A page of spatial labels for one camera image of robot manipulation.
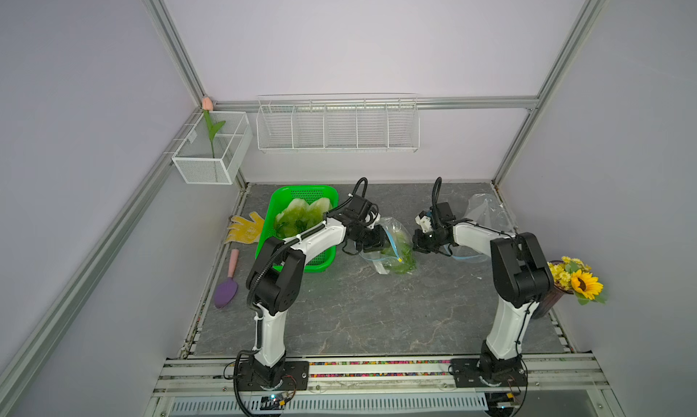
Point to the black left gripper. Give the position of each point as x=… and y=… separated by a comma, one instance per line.
x=378, y=241

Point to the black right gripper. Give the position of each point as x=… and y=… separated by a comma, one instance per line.
x=417, y=244

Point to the zip-top bag with label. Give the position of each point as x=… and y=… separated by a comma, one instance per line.
x=373, y=258

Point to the clear blue-zip zip-top bag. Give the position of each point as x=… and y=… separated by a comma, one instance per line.
x=487, y=210

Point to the green chinese cabbage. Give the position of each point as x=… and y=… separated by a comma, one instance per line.
x=289, y=222
x=314, y=213

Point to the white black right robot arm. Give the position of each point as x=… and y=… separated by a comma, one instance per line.
x=521, y=278

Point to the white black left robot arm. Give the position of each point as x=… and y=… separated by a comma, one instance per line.
x=276, y=276

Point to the yellow dotted work glove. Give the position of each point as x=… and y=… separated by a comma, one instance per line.
x=244, y=230

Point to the sunflower bouquet in pot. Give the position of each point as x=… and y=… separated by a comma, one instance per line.
x=571, y=276

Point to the purple pink garden trowel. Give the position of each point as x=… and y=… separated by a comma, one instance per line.
x=227, y=289

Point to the pink artificial tulip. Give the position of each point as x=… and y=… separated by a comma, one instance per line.
x=212, y=127

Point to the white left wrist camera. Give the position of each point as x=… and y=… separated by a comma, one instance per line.
x=372, y=216

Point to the long white wire shelf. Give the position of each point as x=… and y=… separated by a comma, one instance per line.
x=338, y=123

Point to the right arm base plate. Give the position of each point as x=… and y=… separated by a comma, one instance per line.
x=478, y=372

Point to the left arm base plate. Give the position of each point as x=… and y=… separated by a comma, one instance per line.
x=285, y=375

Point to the small white wire basket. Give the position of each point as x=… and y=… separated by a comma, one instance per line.
x=193, y=156

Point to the aluminium mounting rail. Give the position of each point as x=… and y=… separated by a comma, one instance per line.
x=408, y=374

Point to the white vented cable duct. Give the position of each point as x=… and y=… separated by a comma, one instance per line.
x=340, y=404

